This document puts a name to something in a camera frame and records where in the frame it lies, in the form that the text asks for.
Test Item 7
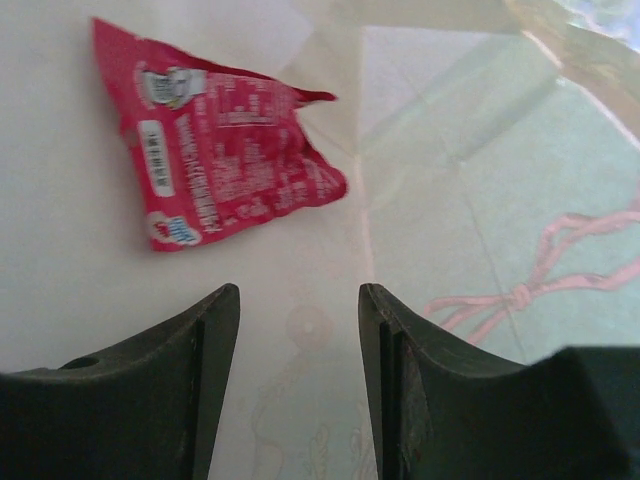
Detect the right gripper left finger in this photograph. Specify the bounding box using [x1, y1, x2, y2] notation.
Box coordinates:
[1, 284, 240, 479]

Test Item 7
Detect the green patterned paper bag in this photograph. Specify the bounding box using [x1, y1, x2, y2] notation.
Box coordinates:
[1, 1, 639, 479]

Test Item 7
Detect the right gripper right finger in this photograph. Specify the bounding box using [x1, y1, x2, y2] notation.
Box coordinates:
[358, 284, 639, 479]

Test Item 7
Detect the pink red snack packet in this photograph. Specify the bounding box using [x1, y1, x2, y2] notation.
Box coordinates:
[91, 18, 348, 252]

